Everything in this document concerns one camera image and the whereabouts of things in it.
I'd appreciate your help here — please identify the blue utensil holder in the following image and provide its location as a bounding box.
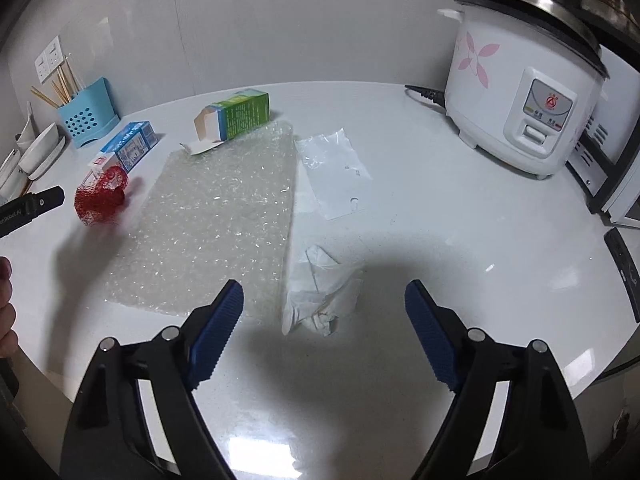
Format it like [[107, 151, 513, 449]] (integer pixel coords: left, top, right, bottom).
[[56, 77, 121, 148]]

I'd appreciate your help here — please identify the white patterned bowl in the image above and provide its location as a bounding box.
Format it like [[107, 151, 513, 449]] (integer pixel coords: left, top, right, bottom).
[[0, 149, 23, 187]]

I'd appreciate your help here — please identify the bundle of wooden chopsticks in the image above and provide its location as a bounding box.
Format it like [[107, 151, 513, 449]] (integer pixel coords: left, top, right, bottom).
[[31, 57, 83, 108]]

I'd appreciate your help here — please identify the blue white milk carton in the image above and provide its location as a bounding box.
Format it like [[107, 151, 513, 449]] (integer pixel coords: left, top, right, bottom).
[[87, 121, 158, 173]]

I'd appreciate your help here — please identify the green white carton box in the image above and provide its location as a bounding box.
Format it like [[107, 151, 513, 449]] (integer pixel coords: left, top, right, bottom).
[[180, 89, 271, 156]]

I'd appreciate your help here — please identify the person's left hand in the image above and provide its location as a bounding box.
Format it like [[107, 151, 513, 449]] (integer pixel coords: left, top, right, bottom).
[[0, 256, 16, 358]]

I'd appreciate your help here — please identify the white plate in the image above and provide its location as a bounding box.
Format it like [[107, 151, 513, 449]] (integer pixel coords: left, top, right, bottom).
[[27, 139, 67, 181]]

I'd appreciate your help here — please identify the white floral rice cooker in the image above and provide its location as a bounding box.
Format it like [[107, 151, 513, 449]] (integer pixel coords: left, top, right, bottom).
[[439, 0, 611, 181]]

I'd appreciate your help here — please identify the red mesh net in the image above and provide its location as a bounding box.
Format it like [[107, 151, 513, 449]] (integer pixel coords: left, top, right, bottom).
[[74, 166, 131, 227]]

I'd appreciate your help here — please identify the clear plastic bag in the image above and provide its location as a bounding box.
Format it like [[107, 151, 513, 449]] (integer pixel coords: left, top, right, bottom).
[[295, 129, 373, 221]]

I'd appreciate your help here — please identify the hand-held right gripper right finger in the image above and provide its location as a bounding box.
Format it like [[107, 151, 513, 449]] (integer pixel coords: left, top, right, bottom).
[[405, 280, 586, 480]]

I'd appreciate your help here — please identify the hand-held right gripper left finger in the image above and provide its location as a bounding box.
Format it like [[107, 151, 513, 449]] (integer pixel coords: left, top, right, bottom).
[[60, 280, 244, 480]]

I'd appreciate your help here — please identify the white tissue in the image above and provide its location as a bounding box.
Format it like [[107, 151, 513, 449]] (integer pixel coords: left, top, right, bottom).
[[281, 245, 363, 336]]

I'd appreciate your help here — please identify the white microwave oven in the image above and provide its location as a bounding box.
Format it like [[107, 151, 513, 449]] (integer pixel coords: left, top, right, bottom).
[[565, 45, 640, 226]]

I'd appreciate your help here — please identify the clear bubble wrap sheet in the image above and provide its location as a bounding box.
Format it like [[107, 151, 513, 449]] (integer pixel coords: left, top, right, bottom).
[[102, 120, 296, 321]]

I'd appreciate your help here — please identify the large white bowl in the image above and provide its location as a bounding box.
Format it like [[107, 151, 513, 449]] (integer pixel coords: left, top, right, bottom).
[[18, 123, 58, 172]]

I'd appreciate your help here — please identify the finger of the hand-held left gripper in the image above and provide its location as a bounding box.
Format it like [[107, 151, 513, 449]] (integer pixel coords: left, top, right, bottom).
[[27, 186, 66, 217]]

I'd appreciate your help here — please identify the black rice cooker cord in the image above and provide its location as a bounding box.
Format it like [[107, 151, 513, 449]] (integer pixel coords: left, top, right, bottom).
[[404, 84, 448, 108]]

